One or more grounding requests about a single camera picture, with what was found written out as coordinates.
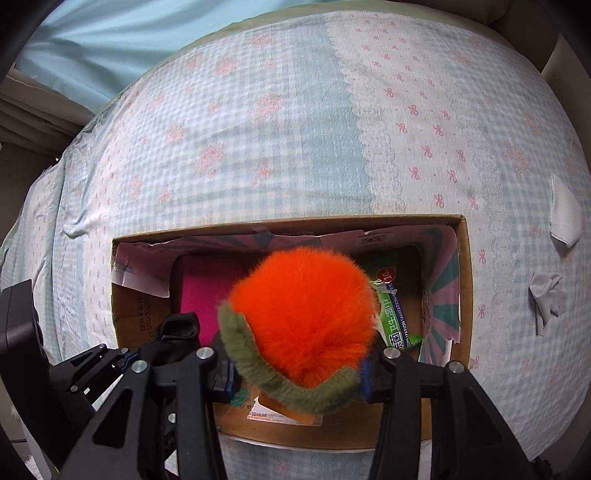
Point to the beige curtain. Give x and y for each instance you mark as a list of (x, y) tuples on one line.
[(521, 23), (37, 106)]

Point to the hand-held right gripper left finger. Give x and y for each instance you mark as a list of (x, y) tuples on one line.
[(194, 415)]

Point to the black sock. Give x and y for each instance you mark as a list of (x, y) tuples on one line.
[(178, 325)]

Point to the green wet wipes packet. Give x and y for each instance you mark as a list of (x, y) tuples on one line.
[(397, 314)]

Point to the white textured cloth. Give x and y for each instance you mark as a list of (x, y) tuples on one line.
[(565, 212)]

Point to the pink zip pouch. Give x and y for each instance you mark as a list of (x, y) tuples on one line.
[(203, 286)]

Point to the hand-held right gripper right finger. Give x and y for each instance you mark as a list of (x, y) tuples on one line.
[(406, 406)]

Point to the light blue hanging cloth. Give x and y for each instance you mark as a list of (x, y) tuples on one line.
[(92, 46)]

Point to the grey crumpled wrapper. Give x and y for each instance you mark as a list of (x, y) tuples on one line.
[(547, 300)]

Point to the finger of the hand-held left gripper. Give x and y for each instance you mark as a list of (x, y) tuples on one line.
[(104, 390), (99, 360)]

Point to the orange and green plush ball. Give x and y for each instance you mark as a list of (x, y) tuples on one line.
[(300, 314)]

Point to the cardboard box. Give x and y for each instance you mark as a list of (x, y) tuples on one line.
[(138, 314)]

